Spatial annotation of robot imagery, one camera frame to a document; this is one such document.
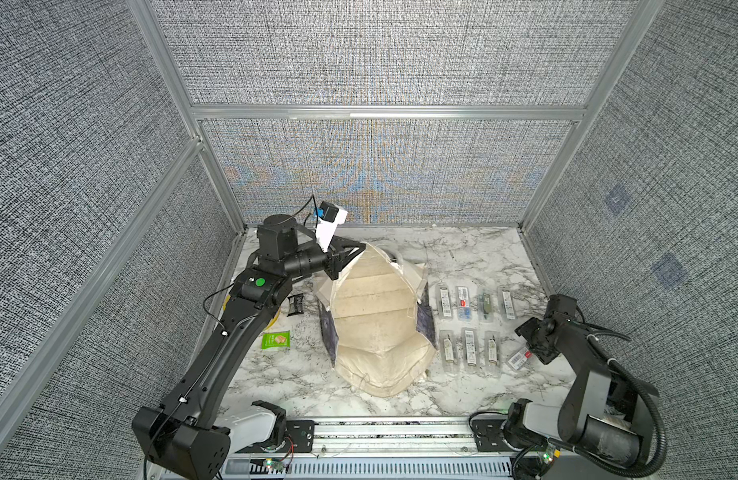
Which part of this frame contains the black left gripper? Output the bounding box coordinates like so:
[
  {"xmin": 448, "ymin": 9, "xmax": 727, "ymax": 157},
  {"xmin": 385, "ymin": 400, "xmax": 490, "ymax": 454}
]
[{"xmin": 281, "ymin": 237, "xmax": 364, "ymax": 282}]

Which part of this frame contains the clear compass case green insert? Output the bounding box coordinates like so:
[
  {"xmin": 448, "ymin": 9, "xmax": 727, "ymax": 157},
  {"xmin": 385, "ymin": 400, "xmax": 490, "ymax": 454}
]
[{"xmin": 477, "ymin": 289, "xmax": 495, "ymax": 322}]

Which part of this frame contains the beige canvas tote bag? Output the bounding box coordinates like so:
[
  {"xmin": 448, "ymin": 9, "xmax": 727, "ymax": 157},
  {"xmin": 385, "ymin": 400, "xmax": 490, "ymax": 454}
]
[{"xmin": 314, "ymin": 243, "xmax": 437, "ymax": 398}]

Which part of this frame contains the clear compass case red label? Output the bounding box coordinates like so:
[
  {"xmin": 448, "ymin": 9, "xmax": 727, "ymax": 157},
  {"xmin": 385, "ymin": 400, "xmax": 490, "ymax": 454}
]
[{"xmin": 457, "ymin": 286, "xmax": 472, "ymax": 322}]

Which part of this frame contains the clear compass set case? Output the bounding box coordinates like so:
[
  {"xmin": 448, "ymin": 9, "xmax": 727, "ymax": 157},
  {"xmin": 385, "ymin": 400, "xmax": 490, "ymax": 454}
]
[{"xmin": 438, "ymin": 284, "xmax": 454, "ymax": 320}]

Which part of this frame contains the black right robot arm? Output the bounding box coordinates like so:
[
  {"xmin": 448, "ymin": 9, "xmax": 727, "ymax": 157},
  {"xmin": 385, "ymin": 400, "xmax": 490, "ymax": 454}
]
[{"xmin": 502, "ymin": 294, "xmax": 668, "ymax": 478}]

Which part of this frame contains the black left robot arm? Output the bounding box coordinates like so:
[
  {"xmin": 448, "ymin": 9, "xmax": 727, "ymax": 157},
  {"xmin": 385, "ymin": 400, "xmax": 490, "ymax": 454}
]
[{"xmin": 132, "ymin": 214, "xmax": 366, "ymax": 479}]

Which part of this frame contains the small black packet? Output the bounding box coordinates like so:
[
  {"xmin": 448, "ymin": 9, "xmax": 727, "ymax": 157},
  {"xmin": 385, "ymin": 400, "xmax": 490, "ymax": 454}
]
[{"xmin": 288, "ymin": 293, "xmax": 305, "ymax": 317}]

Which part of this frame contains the green snack packet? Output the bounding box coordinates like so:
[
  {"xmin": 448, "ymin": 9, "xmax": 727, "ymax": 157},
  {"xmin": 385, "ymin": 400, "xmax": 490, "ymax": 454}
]
[{"xmin": 261, "ymin": 331, "xmax": 291, "ymax": 350}]

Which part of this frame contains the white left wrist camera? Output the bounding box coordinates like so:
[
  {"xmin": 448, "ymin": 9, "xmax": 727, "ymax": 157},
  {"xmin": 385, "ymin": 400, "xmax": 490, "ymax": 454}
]
[{"xmin": 315, "ymin": 201, "xmax": 348, "ymax": 253}]

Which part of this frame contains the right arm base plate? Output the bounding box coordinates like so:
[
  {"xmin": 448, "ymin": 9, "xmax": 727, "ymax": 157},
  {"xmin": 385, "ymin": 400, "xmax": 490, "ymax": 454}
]
[{"xmin": 468, "ymin": 415, "xmax": 550, "ymax": 452}]

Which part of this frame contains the black corrugated cable hose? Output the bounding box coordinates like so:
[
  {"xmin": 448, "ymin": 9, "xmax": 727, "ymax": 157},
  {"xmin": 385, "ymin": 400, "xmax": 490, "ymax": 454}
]
[{"xmin": 524, "ymin": 323, "xmax": 669, "ymax": 479}]

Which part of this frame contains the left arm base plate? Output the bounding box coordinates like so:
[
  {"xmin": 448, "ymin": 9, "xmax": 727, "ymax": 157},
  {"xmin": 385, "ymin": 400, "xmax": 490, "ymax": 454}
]
[{"xmin": 235, "ymin": 420, "xmax": 316, "ymax": 455}]

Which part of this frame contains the aluminium front rail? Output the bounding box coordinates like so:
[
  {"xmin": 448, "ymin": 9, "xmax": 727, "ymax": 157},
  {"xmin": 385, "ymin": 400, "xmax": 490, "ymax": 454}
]
[{"xmin": 142, "ymin": 415, "xmax": 652, "ymax": 480}]

